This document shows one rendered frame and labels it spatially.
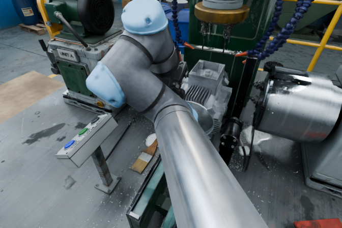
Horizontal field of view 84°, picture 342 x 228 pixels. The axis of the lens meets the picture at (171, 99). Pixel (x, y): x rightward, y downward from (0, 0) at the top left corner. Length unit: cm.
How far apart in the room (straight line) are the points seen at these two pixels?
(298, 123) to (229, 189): 54
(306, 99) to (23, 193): 100
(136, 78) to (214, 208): 23
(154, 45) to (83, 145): 34
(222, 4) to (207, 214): 59
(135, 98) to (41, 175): 66
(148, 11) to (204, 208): 29
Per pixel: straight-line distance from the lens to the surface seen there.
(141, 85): 33
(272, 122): 71
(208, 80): 65
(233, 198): 19
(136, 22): 34
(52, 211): 83
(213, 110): 61
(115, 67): 33
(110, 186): 79
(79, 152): 57
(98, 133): 60
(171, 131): 27
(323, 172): 86
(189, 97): 63
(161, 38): 36
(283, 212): 82
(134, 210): 61
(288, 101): 69
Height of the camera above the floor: 148
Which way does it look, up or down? 38 degrees down
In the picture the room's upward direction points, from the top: straight up
